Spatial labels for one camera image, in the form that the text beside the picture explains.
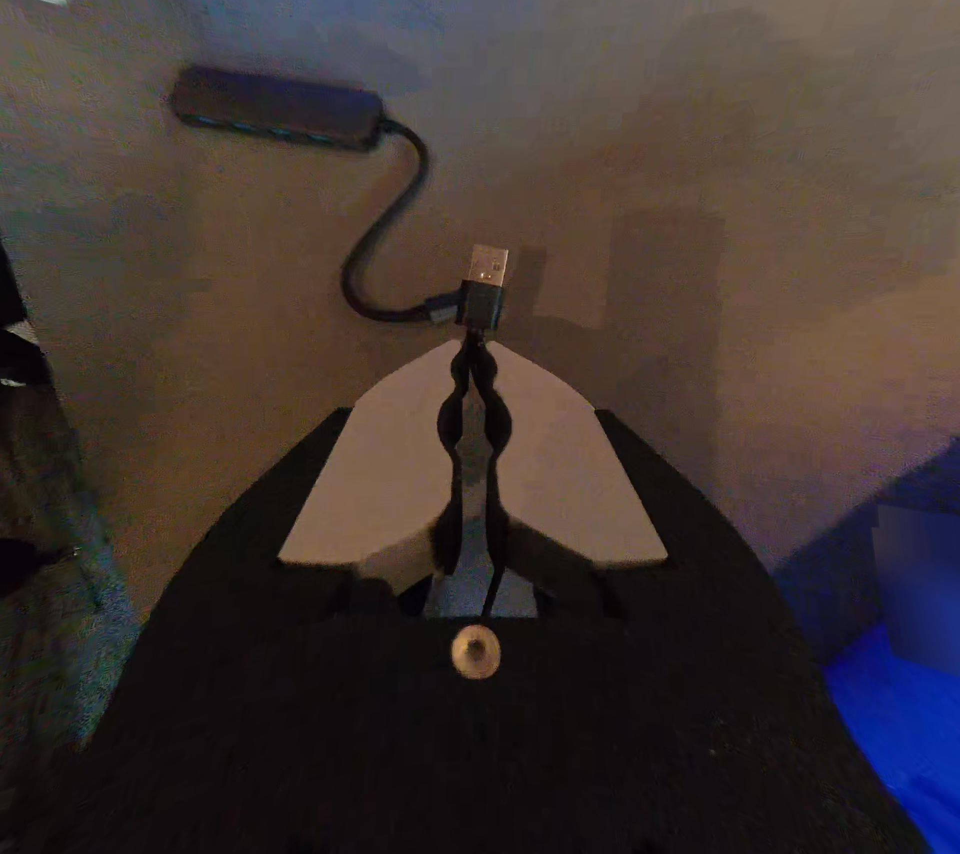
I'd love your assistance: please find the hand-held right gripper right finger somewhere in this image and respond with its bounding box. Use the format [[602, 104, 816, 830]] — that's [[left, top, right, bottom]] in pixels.
[[474, 339, 671, 570]]

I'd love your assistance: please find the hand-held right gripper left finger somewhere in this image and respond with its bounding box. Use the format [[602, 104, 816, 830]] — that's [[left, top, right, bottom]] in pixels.
[[277, 339, 468, 594]]

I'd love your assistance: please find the black usb cable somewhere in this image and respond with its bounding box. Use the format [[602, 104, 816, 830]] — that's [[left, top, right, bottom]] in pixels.
[[454, 244, 513, 621]]

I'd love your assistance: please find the black hub cable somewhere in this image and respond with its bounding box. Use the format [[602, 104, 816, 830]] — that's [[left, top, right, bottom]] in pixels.
[[339, 118, 468, 328]]

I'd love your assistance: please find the blue plastic bin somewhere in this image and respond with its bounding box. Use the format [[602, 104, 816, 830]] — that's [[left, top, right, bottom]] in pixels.
[[772, 438, 960, 854]]

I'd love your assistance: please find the person's patterned jacket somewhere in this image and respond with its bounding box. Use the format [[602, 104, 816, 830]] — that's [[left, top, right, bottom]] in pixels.
[[0, 235, 144, 750]]

